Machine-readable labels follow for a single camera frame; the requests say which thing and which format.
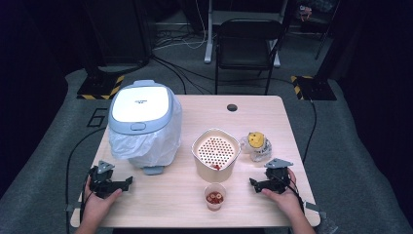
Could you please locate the person's right hand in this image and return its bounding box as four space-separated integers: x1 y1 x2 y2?
261 168 307 222

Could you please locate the white desk frame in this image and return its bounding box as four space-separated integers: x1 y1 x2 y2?
204 0 282 68

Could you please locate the white lidded trash can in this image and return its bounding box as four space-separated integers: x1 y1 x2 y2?
107 79 183 176

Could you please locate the white floor cable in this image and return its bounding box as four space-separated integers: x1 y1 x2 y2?
154 0 208 51

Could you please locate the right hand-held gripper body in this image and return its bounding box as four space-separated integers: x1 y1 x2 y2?
263 158 294 195

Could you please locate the black folding chair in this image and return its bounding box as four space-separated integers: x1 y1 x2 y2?
213 19 286 96

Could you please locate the grey table clamp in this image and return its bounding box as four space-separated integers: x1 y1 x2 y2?
63 203 83 213
304 201 327 220

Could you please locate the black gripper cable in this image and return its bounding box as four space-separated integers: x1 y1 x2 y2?
64 127 107 234
301 98 319 165

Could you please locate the black hazard-striped base plate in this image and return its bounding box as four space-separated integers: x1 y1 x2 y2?
290 75 338 101
76 75 126 100

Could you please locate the person's left hand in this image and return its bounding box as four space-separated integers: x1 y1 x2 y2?
81 176 124 226

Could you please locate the dark cabinet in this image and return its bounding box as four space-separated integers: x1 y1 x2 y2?
92 0 153 66

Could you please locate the black stand pole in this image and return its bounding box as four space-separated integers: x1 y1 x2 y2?
315 0 343 79

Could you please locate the clear plastic cup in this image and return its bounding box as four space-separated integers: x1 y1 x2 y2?
204 182 227 212

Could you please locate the yellow food scrap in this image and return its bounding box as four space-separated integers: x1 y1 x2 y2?
247 132 265 149

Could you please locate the beige strainer bucket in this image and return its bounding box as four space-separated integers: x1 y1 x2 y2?
191 128 242 183

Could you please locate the pile of sliced red dates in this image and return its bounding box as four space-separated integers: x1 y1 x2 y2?
206 191 225 205

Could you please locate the black floor cable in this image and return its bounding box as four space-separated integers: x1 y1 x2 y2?
151 56 215 96

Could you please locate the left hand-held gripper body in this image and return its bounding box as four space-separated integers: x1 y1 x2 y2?
88 160 115 199

